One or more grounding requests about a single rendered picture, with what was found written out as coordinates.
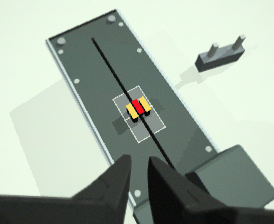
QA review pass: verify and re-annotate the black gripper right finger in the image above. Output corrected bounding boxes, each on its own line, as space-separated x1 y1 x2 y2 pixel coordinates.
147 156 274 224

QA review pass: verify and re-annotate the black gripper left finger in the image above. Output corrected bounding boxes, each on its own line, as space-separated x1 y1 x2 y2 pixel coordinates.
0 154 132 224

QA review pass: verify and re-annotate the grey block with two pegs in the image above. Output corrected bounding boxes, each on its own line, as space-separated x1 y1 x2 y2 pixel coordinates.
194 34 246 73

